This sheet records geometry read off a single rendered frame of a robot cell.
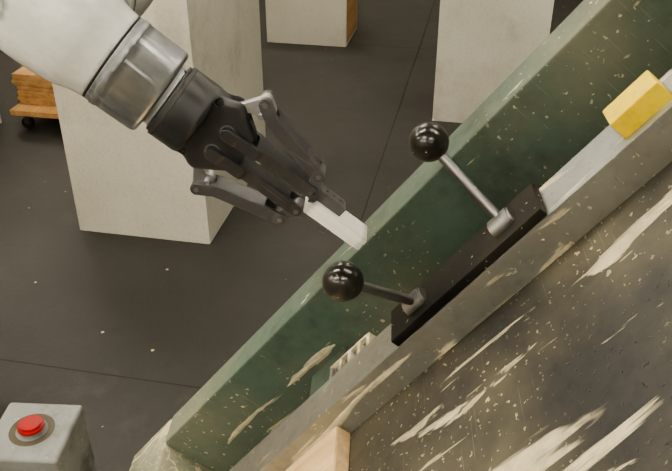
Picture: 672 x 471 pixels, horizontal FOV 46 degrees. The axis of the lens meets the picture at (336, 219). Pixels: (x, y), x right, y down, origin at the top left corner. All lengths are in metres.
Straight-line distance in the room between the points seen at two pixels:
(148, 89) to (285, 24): 5.12
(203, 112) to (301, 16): 5.06
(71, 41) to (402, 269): 0.52
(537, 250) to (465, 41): 3.71
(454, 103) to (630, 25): 3.64
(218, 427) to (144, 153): 2.20
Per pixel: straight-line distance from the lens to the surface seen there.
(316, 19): 5.75
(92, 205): 3.57
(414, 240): 1.01
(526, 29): 4.40
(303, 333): 1.10
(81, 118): 3.39
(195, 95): 0.73
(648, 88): 0.70
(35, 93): 4.70
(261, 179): 0.77
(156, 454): 1.29
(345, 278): 0.70
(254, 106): 0.74
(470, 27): 4.40
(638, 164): 0.72
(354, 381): 0.84
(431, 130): 0.75
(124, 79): 0.72
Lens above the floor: 1.83
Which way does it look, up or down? 31 degrees down
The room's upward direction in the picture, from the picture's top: straight up
